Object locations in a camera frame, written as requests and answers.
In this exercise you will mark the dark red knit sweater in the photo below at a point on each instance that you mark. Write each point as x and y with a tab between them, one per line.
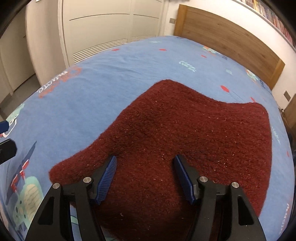
225	142

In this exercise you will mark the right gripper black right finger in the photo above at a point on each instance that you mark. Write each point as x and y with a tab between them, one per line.
220	212

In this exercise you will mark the row of books on shelf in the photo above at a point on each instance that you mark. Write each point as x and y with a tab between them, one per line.
264	10

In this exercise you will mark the wooden headboard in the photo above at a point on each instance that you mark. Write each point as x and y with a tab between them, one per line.
231	40

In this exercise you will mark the white built-in wardrobe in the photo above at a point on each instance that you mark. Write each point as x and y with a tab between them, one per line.
63	33

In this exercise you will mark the wooden bedside cabinet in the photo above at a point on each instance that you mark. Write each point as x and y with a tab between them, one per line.
289	113

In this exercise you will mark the white bedroom door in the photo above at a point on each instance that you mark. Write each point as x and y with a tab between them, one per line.
16	64

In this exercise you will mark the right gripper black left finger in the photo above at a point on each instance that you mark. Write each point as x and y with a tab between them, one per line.
52	220

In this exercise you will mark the blue dinosaur print bedsheet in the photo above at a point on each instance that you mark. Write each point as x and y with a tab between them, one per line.
68	113

